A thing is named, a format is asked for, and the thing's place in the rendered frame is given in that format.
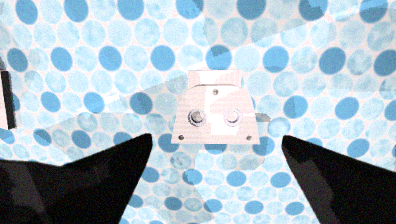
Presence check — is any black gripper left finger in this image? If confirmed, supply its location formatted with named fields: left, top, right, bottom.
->
left=0, top=133, right=153, bottom=224

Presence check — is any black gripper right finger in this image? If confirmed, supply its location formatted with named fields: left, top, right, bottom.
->
left=281, top=135, right=396, bottom=224

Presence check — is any grey metal housing plate with two holes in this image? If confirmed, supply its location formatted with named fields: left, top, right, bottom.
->
left=171, top=84, right=259, bottom=144

